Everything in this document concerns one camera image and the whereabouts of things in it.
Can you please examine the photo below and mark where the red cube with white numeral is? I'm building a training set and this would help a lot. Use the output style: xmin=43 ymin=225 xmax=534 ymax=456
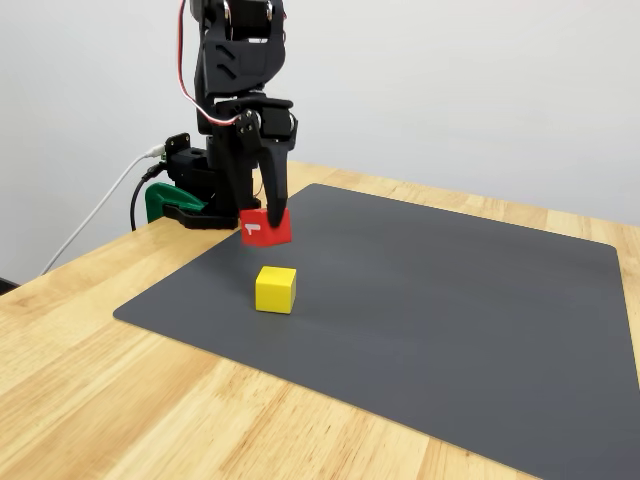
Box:
xmin=239 ymin=207 xmax=293 ymax=249

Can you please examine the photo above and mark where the yellow cube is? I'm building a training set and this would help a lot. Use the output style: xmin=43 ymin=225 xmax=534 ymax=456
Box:
xmin=255 ymin=265 xmax=298 ymax=315

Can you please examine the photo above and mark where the green table clamp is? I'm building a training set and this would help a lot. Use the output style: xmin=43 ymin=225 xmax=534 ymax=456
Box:
xmin=144 ymin=182 xmax=210 ymax=224

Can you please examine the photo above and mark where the dark grey mat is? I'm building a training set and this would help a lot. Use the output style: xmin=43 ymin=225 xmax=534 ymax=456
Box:
xmin=112 ymin=182 xmax=640 ymax=480

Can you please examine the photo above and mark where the red white servo wire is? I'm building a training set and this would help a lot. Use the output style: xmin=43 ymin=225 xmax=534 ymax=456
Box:
xmin=176 ymin=0 xmax=242 ymax=127

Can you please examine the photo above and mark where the black cable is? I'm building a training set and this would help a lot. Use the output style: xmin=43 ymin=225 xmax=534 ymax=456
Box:
xmin=129 ymin=163 xmax=164 ymax=232

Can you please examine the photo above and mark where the white cable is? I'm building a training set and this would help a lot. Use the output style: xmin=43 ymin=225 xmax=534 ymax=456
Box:
xmin=39 ymin=144 xmax=166 ymax=276

